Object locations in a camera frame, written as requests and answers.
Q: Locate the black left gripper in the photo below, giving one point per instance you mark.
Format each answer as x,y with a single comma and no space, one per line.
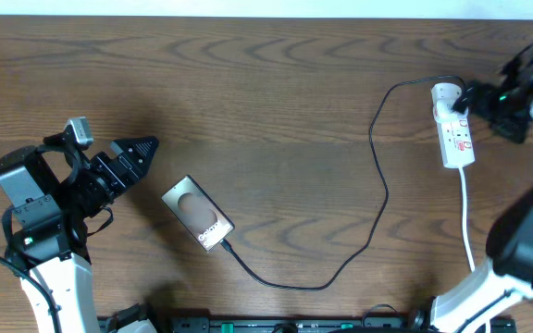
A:
124,177

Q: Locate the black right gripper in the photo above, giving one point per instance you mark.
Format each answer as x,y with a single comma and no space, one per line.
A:
516,131

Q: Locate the smartphone with bronze back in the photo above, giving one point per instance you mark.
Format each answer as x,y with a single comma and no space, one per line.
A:
198,213

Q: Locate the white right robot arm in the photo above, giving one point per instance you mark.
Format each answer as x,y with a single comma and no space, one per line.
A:
505,276

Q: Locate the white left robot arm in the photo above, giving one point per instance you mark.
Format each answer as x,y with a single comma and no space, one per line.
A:
53,189

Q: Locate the white USB charger adapter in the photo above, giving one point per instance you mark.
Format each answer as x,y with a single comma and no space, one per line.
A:
444,95

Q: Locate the white power strip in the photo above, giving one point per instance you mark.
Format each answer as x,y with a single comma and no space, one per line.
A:
455,139

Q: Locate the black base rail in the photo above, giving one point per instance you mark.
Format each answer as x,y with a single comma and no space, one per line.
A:
143,318

